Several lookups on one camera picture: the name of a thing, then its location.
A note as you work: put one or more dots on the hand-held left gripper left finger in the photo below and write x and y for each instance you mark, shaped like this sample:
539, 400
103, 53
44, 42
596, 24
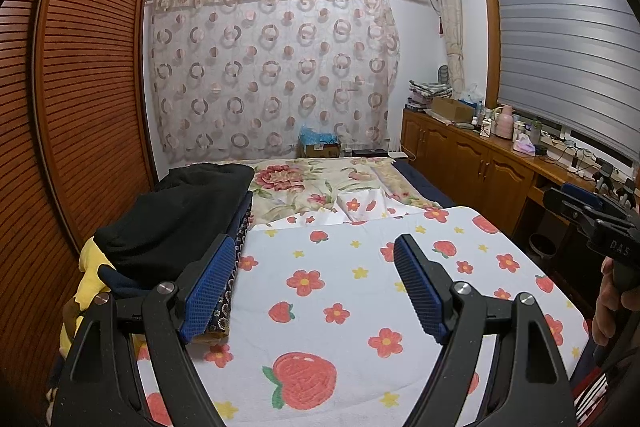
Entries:
210, 292

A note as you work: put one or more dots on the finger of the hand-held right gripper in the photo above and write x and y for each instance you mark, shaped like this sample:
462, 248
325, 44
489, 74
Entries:
582, 196
560, 207

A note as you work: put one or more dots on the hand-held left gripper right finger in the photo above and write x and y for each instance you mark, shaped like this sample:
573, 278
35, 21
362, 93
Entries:
420, 292

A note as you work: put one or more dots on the black printed t-shirt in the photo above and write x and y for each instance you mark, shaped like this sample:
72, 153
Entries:
175, 217

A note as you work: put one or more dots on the person's right hand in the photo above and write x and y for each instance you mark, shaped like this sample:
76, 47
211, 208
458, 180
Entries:
607, 307

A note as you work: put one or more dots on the trash bin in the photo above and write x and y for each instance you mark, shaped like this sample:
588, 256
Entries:
542, 248

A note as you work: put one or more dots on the purple tissue pack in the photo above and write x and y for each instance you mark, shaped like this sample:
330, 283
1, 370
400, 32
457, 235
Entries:
525, 146

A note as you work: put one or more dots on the strawberry flower print blanket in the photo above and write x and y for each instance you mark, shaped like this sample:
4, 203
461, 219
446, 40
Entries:
350, 282

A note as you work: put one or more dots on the navy blue garment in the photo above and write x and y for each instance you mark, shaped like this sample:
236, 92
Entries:
122, 289

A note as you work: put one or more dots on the pink thermos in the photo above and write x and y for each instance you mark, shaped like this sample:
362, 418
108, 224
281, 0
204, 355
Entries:
504, 122

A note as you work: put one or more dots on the navy blue bed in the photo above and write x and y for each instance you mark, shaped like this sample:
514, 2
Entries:
425, 187

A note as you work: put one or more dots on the wooden side cabinet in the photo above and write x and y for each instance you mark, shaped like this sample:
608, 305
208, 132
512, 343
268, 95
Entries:
465, 162

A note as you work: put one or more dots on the yellow garment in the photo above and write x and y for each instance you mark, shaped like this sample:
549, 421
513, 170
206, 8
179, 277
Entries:
90, 272

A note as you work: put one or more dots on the floral bedspread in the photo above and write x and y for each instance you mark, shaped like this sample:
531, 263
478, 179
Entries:
290, 179

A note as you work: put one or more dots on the blue tissue pack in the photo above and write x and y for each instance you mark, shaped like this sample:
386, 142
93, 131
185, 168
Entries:
472, 94

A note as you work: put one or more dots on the open cardboard box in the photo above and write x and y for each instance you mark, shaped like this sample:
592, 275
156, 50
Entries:
450, 110

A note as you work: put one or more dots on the black flat box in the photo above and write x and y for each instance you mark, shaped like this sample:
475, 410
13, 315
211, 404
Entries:
367, 152

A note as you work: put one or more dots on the grey window blind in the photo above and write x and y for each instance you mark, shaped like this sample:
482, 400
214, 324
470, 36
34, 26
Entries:
565, 47

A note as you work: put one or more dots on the person's striped clothing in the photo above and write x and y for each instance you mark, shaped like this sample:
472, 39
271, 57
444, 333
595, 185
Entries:
590, 394

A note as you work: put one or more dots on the printed cardboard box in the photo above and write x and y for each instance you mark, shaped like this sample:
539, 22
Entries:
322, 150

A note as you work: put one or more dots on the stack of folded cloths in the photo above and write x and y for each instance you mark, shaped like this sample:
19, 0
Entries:
425, 93

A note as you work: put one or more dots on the blue plastic bag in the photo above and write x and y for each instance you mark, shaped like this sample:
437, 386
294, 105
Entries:
315, 136

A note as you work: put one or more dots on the beige tied curtain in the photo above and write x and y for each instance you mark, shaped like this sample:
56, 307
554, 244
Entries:
452, 32

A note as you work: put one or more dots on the circle-patterned sheer curtain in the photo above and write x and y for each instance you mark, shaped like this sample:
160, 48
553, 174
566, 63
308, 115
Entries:
275, 72

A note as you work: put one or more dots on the wooden slatted wardrobe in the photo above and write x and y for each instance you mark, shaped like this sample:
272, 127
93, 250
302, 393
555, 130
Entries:
90, 82

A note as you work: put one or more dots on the wooden window frame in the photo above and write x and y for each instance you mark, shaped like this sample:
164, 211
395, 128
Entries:
489, 32

